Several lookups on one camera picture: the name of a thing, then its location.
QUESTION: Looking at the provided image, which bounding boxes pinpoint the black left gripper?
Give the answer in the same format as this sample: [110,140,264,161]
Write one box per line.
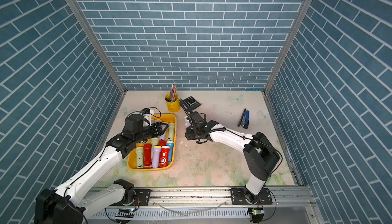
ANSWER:
[134,121,169,143]

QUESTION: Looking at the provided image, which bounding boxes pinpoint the lilac flashlight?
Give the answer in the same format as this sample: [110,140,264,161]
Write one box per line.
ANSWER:
[184,116,191,128]
[159,122,168,141]
[151,146,161,169]

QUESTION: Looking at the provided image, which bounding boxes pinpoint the pale green flashlight yellow head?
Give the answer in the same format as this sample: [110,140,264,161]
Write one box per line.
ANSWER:
[167,123,176,141]

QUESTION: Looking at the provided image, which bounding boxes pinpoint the red flashlight white head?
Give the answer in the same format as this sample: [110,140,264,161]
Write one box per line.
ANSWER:
[159,146,170,168]

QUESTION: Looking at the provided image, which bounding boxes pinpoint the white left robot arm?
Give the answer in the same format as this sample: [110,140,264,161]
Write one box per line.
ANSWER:
[34,114,169,224]

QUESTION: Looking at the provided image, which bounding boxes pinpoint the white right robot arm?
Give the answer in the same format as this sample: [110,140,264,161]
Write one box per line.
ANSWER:
[185,111,283,204]

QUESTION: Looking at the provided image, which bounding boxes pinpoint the black calculator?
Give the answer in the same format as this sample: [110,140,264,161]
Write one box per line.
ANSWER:
[179,96,201,113]

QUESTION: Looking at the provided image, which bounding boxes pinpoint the yellow plastic tray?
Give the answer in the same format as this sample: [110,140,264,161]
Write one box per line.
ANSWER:
[127,113,177,172]

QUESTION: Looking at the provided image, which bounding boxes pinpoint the yellow pencil cup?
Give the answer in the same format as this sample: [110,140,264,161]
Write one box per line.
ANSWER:
[165,93,181,113]

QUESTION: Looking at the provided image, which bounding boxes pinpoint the blue black stapler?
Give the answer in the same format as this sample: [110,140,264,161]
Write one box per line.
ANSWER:
[238,109,249,129]

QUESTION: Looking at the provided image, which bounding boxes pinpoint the coloured pencils bunch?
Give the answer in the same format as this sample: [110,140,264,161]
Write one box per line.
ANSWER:
[169,84,177,102]

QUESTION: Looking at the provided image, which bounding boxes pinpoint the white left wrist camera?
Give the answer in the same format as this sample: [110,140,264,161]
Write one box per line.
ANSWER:
[140,108,155,127]

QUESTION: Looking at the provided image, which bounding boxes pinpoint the aluminium front rail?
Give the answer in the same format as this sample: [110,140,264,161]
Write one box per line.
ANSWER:
[84,186,323,224]

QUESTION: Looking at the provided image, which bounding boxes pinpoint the metal corner frame post left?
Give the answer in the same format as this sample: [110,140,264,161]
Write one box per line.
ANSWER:
[65,0,126,95]

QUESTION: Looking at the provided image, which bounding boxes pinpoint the metal corner frame post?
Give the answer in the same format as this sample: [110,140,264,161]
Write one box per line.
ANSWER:
[264,0,312,95]
[65,0,126,95]

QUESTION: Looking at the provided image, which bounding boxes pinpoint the metal corner frame post right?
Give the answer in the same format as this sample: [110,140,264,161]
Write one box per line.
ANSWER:
[264,0,312,95]

